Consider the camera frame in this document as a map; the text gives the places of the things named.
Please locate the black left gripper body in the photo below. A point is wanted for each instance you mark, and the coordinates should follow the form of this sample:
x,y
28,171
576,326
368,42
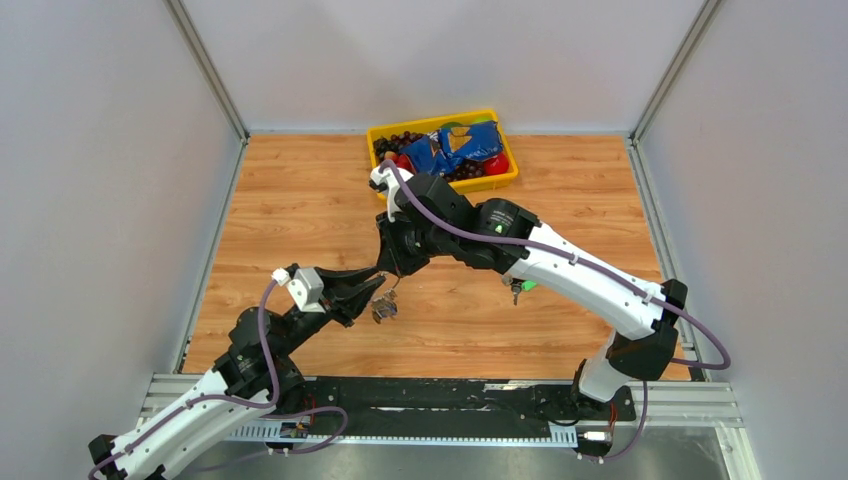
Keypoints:
x,y
308,323

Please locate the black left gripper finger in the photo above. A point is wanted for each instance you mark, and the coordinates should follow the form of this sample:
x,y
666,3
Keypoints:
x,y
347,295
336,278

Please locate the large metal keyring with keys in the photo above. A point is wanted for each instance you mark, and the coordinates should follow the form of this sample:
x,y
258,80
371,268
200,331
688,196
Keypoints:
x,y
384,306

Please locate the green tagged key bunch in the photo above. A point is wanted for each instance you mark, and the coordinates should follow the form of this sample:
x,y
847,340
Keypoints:
x,y
517,286

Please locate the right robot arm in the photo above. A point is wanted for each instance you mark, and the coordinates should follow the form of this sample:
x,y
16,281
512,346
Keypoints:
x,y
641,313

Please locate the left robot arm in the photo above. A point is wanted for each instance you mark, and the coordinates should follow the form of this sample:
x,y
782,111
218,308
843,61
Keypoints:
x,y
255,377

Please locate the blue snack bag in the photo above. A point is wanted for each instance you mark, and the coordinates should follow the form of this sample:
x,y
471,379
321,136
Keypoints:
x,y
444,150

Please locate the dark grape bunch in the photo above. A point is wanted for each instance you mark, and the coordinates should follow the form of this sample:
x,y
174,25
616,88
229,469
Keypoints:
x,y
394,143

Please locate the red tomato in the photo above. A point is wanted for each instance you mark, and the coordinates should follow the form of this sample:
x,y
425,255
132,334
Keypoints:
x,y
497,165

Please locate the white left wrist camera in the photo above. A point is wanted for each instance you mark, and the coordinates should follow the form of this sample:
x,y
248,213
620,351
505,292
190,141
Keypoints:
x,y
304,285

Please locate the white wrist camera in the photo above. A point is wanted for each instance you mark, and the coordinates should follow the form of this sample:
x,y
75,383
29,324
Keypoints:
x,y
304,285
387,179

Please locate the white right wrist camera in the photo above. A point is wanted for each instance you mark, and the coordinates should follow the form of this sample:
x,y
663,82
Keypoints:
x,y
387,179

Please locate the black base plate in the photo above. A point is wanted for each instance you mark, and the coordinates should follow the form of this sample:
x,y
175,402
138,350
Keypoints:
x,y
447,408

